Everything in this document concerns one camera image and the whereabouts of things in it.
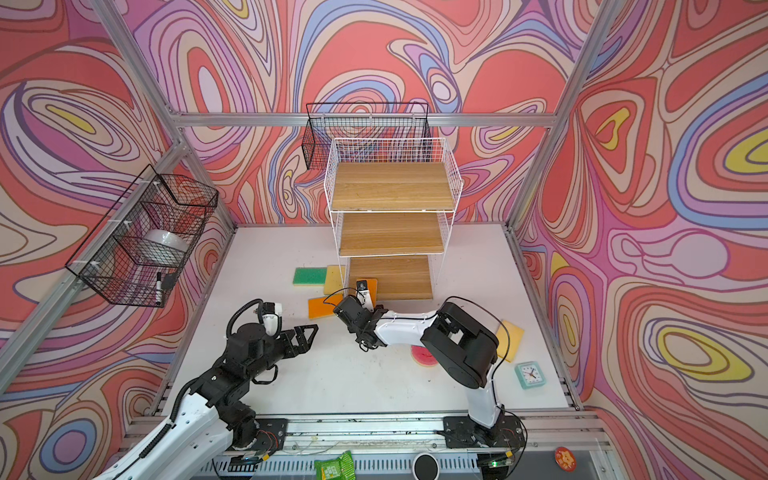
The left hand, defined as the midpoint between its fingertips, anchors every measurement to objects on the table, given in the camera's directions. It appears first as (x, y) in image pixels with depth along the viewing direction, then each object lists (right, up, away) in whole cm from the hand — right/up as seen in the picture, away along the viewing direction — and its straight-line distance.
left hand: (310, 329), depth 79 cm
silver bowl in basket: (-33, +24, -6) cm, 41 cm away
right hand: (+14, 0, +14) cm, 20 cm away
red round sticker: (+63, -29, -9) cm, 70 cm away
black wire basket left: (-38, +22, -10) cm, 45 cm away
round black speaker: (+29, -27, -14) cm, 42 cm away
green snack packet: (+10, -30, -11) cm, 33 cm away
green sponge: (-6, +12, +24) cm, 28 cm away
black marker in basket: (-35, +12, -8) cm, 38 cm away
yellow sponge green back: (+3, +12, +22) cm, 25 cm away
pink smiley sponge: (+31, -9, +5) cm, 33 cm away
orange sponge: (-2, +2, +17) cm, 17 cm away
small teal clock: (+60, -13, +1) cm, 62 cm away
